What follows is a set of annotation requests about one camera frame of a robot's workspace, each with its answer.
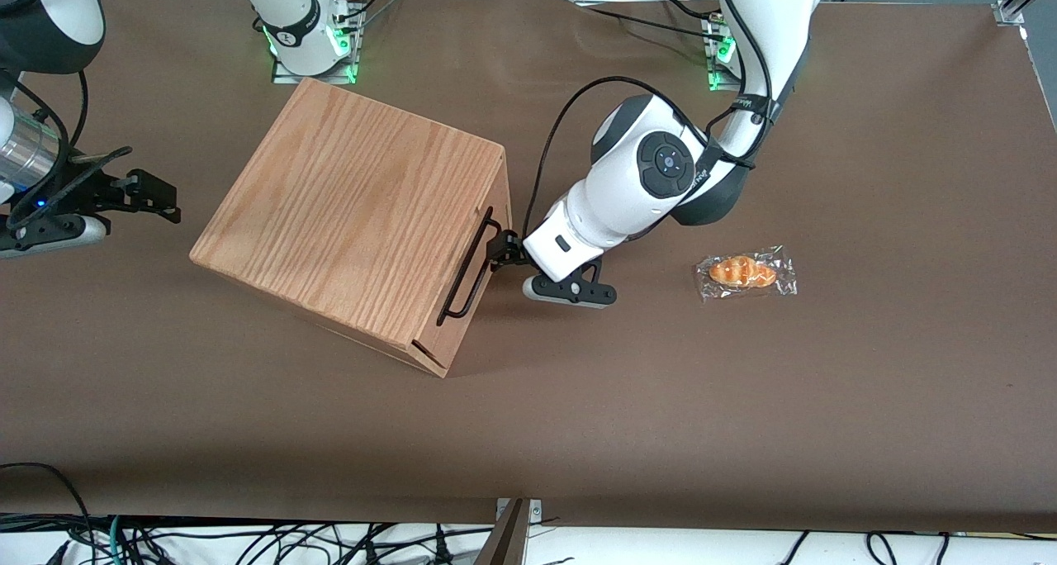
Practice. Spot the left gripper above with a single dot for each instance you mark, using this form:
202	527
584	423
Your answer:
509	251

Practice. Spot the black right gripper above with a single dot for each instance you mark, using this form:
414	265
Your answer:
92	195

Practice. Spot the light wooden drawer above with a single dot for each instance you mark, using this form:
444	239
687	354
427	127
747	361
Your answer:
499	187

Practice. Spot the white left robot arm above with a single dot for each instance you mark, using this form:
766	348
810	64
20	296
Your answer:
652	168

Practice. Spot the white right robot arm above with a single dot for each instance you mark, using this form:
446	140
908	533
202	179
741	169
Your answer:
66	11

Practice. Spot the wooden drawer cabinet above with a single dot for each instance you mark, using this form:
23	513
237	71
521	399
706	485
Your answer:
347	201

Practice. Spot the brown table cover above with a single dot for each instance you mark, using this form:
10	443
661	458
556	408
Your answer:
661	400

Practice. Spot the plastic wrapped bread roll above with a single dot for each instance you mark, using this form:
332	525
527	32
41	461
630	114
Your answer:
743	272

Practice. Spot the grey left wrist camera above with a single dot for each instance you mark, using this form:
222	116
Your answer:
574	292

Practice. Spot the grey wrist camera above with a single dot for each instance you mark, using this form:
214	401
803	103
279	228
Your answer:
574	292
49	235

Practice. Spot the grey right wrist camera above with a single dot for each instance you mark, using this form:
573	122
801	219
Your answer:
49	235

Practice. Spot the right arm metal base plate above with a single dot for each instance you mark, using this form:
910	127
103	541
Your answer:
285	76

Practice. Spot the silver table edge bracket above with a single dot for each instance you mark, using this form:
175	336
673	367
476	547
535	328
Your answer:
535	511

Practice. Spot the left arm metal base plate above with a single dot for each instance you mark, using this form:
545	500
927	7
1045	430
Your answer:
722	86

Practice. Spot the dark brown post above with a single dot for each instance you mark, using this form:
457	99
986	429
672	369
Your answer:
505	540

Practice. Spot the silver corner bracket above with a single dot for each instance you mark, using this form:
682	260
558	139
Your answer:
1009	13

